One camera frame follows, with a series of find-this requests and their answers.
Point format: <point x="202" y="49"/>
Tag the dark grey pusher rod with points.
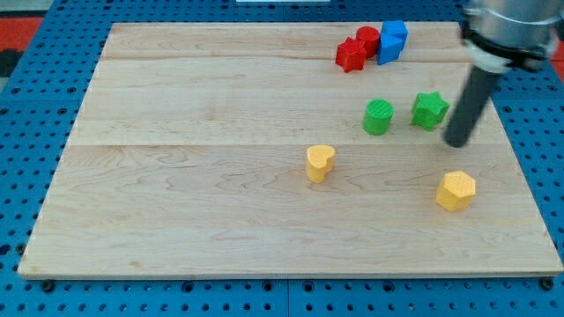
<point x="478" y="87"/>

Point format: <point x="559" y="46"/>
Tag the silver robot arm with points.
<point x="505" y="34"/>

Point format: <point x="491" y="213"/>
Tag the yellow heart block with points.
<point x="320" y="160"/>

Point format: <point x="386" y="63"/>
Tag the wooden board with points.
<point x="187" y="160"/>

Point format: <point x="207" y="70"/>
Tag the green cylinder block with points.
<point x="377" y="117"/>

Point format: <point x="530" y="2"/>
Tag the red star block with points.
<point x="351" y="55"/>

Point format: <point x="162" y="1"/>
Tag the red cylinder block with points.
<point x="370" y="37"/>

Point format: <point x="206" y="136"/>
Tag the green star block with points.
<point x="428" y="110"/>

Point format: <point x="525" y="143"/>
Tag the blue triangle block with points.
<point x="390" y="48"/>

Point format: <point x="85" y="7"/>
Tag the yellow hexagon block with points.
<point x="455" y="191"/>

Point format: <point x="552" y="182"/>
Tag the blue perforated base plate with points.
<point x="38" y="106"/>

